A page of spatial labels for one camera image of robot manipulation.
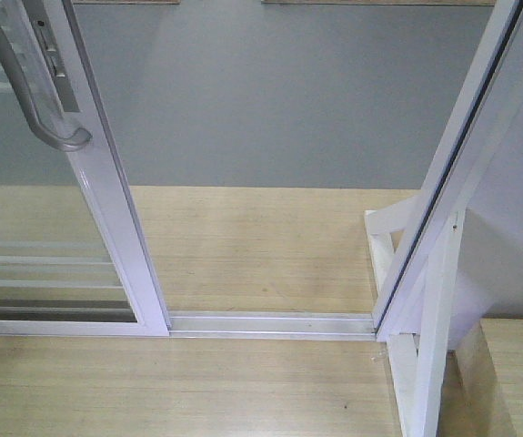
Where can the white wooden support brace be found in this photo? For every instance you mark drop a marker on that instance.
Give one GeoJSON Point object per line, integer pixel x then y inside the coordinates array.
{"type": "Point", "coordinates": [417, 335]}

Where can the light wooden box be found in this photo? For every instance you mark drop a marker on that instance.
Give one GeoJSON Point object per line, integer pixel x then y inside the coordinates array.
{"type": "Point", "coordinates": [490, 367]}

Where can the light wooden platform board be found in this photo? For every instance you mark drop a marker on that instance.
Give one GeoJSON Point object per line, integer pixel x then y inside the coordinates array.
{"type": "Point", "coordinates": [291, 249]}

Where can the white framed sliding glass door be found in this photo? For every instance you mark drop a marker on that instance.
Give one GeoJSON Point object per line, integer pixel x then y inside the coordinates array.
{"type": "Point", "coordinates": [73, 257]}

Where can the white fixed door frame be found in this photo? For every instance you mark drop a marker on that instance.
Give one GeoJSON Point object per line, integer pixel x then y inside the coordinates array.
{"type": "Point", "coordinates": [414, 243]}

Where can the grey door handle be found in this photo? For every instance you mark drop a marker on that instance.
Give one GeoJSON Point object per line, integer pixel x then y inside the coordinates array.
{"type": "Point", "coordinates": [24, 95]}

